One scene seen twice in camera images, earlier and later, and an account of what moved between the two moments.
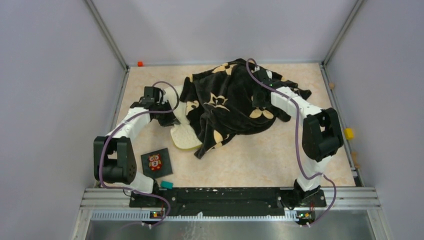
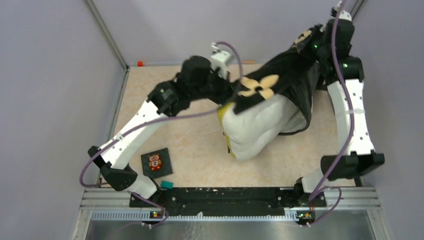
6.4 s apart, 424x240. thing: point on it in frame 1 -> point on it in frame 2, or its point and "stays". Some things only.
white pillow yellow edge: (183, 137) -> (249, 131)
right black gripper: (256, 103) -> (319, 33)
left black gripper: (171, 120) -> (226, 90)
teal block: (166, 184) stays
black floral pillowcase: (220, 101) -> (291, 72)
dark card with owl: (156, 164) stays
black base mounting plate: (226, 202) stays
